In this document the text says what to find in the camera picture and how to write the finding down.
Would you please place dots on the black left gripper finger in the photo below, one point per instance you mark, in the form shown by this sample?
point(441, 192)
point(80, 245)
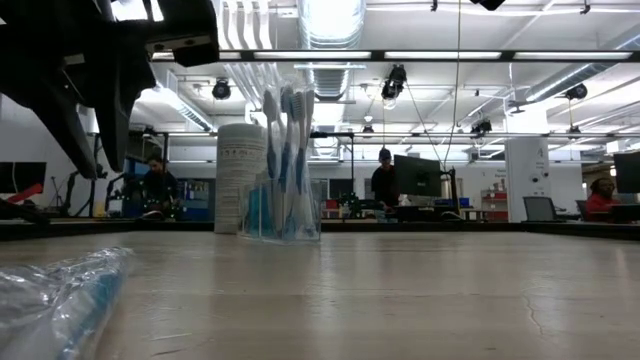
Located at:
point(75, 135)
point(117, 130)

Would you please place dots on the clear acrylic organizer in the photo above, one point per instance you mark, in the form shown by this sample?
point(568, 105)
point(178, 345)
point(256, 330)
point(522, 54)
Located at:
point(314, 215)

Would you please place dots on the black background robot arm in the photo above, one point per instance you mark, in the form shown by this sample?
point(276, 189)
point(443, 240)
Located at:
point(70, 192)
point(112, 192)

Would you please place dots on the black computer monitor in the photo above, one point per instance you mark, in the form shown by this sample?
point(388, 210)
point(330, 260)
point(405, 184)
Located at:
point(627, 172)
point(417, 175)
point(20, 175)

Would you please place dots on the person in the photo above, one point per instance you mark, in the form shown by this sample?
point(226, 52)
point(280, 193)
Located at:
point(602, 200)
point(385, 185)
point(160, 187)

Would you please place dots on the red curved object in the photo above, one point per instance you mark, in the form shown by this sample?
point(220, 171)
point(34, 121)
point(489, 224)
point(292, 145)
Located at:
point(27, 192)

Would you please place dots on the black background gripper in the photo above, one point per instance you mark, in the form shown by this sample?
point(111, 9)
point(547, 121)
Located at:
point(25, 212)

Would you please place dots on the black ceiling spotlight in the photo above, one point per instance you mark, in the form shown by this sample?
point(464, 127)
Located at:
point(221, 90)
point(577, 92)
point(481, 128)
point(392, 87)

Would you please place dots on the blue storage rack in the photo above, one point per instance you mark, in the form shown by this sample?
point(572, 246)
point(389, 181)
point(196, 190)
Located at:
point(197, 207)

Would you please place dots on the black overhead beam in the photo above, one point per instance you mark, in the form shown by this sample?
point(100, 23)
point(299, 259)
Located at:
point(379, 55)

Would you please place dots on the white wipes canister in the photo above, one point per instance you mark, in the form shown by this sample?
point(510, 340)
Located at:
point(232, 180)

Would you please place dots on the white square pillar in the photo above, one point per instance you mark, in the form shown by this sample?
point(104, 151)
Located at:
point(525, 170)

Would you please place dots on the red shelf unit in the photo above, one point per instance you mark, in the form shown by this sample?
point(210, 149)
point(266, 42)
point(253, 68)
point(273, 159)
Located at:
point(495, 215)

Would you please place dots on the black background rig frame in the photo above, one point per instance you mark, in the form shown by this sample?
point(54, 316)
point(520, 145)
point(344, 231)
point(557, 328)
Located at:
point(335, 135)
point(150, 133)

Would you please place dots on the black aluminium table frame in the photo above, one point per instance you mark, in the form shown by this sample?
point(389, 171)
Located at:
point(50, 230)

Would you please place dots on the silver ventilation duct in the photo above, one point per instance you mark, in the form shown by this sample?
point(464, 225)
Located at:
point(330, 30)
point(575, 75)

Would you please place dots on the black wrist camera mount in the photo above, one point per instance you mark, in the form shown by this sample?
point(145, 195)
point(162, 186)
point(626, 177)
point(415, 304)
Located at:
point(195, 20)

